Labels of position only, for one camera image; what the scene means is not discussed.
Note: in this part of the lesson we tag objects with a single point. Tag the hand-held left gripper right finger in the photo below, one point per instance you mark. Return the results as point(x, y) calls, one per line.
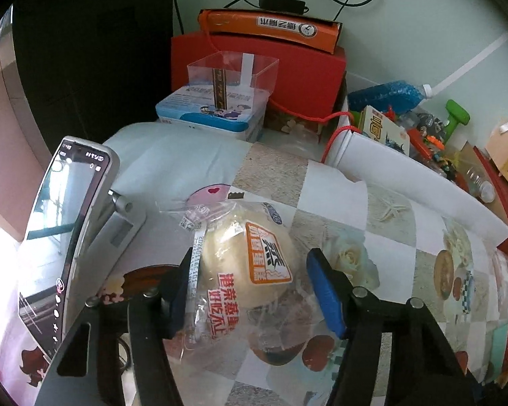
point(328, 300)

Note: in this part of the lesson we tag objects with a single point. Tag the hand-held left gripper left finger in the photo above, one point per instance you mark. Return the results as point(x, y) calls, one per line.
point(180, 304)

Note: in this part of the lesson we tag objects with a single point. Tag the steamed cake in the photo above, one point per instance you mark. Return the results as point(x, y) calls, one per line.
point(245, 270)

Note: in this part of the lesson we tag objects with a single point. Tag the grey phone stand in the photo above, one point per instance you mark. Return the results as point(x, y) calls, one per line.
point(122, 228)

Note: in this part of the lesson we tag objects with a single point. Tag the smartphone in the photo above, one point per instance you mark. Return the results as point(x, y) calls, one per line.
point(59, 228)

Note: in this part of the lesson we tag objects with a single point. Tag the cartoon printed cloth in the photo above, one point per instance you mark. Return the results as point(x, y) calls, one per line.
point(161, 160)

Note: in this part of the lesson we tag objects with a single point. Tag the toy card box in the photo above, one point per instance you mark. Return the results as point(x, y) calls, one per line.
point(385, 131)

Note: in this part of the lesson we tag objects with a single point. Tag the pile of small toys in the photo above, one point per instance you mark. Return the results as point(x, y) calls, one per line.
point(432, 143)

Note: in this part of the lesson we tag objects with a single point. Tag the clear plastic bottle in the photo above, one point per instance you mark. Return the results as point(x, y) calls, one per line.
point(480, 184)

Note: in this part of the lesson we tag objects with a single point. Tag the blue liquid bottle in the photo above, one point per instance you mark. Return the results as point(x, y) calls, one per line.
point(385, 97)

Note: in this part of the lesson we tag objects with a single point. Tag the green dumbbell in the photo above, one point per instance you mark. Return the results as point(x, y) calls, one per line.
point(456, 116)

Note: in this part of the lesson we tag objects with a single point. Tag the red gift box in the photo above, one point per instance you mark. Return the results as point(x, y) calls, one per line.
point(305, 76)

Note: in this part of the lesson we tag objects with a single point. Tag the clear plastic box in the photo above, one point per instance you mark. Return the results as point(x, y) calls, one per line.
point(237, 80)

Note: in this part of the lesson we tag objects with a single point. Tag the brown chair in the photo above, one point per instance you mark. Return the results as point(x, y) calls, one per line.
point(8, 135)

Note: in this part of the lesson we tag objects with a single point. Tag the black cabinet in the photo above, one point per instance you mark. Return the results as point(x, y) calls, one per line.
point(89, 50)

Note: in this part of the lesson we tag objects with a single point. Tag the orange box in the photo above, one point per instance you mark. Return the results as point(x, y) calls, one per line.
point(271, 27)

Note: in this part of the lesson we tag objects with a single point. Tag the black power adapter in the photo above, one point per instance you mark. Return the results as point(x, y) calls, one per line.
point(281, 4)

